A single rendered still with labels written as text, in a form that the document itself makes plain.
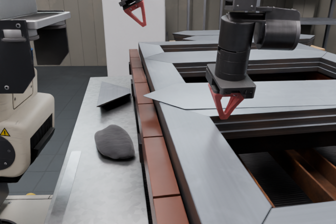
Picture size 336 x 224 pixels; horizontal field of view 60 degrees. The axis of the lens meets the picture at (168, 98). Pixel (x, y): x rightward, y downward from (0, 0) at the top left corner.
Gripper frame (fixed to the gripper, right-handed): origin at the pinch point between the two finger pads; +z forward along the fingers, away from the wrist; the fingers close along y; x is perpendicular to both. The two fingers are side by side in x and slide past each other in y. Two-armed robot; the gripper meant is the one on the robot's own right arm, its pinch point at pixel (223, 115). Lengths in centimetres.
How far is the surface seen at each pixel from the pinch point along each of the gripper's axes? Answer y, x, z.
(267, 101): 6.2, -12.4, 1.2
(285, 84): 17.5, -22.8, 3.1
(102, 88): 60, 30, 25
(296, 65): 44, -42, 10
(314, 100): 5.4, -23.3, 1.0
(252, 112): 1.2, -6.7, 0.5
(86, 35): 374, 78, 108
